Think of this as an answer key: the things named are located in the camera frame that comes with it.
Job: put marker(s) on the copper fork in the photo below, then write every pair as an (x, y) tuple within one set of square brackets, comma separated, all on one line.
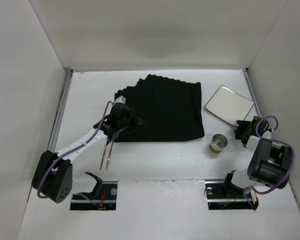
[(103, 156)]

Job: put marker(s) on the metal cup with cork base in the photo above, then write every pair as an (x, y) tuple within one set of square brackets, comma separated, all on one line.
[(218, 143)]

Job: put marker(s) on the aluminium table rail left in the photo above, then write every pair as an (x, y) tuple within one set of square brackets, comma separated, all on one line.
[(60, 110)]

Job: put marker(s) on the aluminium table rail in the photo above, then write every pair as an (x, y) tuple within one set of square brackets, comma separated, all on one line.
[(60, 110), (247, 79)]

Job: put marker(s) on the black cloth placemat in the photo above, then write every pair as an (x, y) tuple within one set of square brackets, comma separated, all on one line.
[(170, 108)]

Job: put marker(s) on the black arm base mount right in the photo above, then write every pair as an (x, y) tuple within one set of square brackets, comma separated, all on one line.
[(229, 197)]

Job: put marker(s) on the white square plate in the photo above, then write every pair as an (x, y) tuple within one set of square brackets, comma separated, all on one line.
[(229, 106)]

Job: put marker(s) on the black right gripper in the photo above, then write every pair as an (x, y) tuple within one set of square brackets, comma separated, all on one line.
[(241, 132)]

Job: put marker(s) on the aluminium table rail right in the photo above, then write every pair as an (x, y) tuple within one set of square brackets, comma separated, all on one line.
[(247, 79)]

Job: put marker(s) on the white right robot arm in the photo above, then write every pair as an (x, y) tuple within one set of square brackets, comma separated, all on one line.
[(272, 161)]

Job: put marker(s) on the silver knife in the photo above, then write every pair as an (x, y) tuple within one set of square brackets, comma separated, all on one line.
[(109, 155)]

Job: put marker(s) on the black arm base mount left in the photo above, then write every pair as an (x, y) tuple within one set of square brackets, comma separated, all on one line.
[(91, 193)]

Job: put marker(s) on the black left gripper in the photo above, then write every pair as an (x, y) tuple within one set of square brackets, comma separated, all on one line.
[(114, 135)]

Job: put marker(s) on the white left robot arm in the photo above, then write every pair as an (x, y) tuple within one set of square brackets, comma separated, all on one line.
[(53, 177)]

